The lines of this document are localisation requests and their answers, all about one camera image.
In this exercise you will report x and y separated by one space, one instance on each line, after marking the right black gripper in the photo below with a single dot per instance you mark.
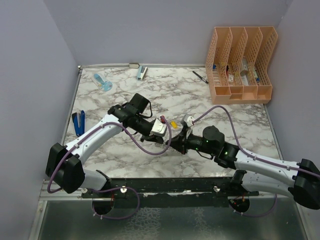
182 140

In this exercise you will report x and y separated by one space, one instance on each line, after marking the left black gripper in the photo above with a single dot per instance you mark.
156 139

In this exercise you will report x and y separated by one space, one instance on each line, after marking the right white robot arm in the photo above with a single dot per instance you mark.
255 173

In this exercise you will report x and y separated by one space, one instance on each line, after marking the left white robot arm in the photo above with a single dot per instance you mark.
65 162

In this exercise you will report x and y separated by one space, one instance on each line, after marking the yellow key tag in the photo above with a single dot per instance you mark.
174 124

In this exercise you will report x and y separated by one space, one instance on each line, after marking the black pen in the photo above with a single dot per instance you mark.
200 77

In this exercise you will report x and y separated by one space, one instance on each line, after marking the light blue white stapler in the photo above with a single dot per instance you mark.
142 70

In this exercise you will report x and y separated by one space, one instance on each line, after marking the blue packaged item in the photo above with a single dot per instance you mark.
102 84

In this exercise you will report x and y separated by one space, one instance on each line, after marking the orange desk file organizer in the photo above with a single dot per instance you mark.
237 63

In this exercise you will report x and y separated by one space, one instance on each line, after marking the items in organizer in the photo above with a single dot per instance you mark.
243 71

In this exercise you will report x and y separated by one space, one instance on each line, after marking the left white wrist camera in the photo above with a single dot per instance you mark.
158 129

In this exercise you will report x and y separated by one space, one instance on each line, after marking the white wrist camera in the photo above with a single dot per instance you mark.
158 129
187 122

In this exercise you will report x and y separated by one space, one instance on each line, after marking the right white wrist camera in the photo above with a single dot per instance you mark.
187 122

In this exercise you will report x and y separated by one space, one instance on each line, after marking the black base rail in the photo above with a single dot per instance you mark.
171 192

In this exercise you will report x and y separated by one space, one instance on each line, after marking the beige wall clip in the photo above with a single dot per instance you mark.
134 65

